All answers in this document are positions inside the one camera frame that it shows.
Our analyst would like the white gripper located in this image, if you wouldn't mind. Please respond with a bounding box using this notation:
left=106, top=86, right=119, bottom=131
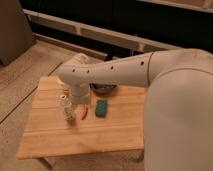
left=69, top=84, right=91, bottom=104

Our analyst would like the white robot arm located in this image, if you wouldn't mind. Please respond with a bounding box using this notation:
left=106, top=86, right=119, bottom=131
left=59, top=49, right=213, bottom=171

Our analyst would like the red chili pepper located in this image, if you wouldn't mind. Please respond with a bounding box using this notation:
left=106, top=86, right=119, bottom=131
left=81, top=105, right=88, bottom=120

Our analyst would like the green sponge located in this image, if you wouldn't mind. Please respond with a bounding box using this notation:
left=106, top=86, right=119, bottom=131
left=95, top=99, right=107, bottom=117

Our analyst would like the wooden table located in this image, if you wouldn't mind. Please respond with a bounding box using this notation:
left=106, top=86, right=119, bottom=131
left=17, top=76, right=145, bottom=159

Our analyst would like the grey cabinet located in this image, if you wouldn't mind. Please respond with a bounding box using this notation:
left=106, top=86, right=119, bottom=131
left=0, top=0, right=36, bottom=66

